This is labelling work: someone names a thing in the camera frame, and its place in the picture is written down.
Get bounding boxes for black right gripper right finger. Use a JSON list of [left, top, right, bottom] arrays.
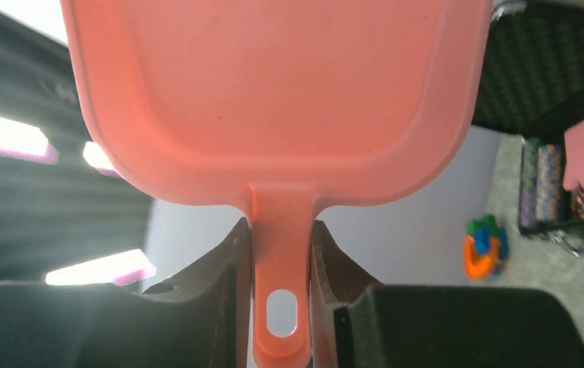
[[310, 221, 584, 367]]

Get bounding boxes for pink plastic dustpan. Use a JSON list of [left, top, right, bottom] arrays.
[[61, 1, 493, 367]]

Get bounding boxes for orange curved toy piece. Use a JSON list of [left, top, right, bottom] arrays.
[[463, 235, 500, 281]]

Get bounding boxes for ceiling light panels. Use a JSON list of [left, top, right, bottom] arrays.
[[0, 0, 157, 287]]

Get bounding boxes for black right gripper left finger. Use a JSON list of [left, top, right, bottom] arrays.
[[0, 219, 251, 367]]

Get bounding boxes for green blue toy bricks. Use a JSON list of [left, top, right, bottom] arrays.
[[466, 214, 510, 281]]

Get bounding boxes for black poker chip case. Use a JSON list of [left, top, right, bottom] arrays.
[[473, 1, 584, 258]]

